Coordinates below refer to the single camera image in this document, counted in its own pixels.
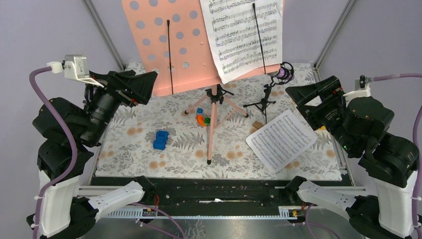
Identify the pink music stand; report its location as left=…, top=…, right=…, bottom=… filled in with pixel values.
left=121, top=0, right=285, bottom=165

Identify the grey slotted cable duct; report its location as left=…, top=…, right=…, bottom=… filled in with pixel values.
left=105, top=206, right=299, bottom=221

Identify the orange curved toy piece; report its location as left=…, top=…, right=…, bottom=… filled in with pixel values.
left=196, top=115, right=208, bottom=127

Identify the sheet music page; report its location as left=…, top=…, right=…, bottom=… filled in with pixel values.
left=246, top=110, right=317, bottom=173
left=200, top=0, right=284, bottom=84

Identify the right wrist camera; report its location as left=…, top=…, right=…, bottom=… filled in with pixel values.
left=343, top=75, right=373, bottom=106

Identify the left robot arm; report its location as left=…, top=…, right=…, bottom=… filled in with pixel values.
left=26, top=67, right=158, bottom=239

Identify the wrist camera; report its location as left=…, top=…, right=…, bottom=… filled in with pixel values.
left=47, top=55, right=105, bottom=88
left=343, top=75, right=373, bottom=106

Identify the black microphone tripod stand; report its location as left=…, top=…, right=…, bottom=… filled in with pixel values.
left=243, top=62, right=294, bottom=123

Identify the blue toy car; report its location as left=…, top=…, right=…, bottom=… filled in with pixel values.
left=153, top=130, right=169, bottom=150

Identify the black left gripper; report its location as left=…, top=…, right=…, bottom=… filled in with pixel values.
left=83, top=68, right=160, bottom=143

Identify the floral patterned table mat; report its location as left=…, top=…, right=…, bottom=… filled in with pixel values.
left=95, top=75, right=341, bottom=181

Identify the purple glitter microphone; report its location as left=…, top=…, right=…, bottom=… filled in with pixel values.
left=275, top=67, right=294, bottom=82

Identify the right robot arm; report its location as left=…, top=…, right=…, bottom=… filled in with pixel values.
left=285, top=75, right=422, bottom=239

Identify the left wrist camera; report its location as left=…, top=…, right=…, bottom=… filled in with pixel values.
left=47, top=55, right=105, bottom=88

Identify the green toy brick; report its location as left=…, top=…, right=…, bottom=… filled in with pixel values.
left=204, top=118, right=211, bottom=126

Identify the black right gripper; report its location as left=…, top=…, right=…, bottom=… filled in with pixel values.
left=283, top=74, right=358, bottom=152

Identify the small wooden block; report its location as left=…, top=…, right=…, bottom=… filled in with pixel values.
left=252, top=121, right=264, bottom=129

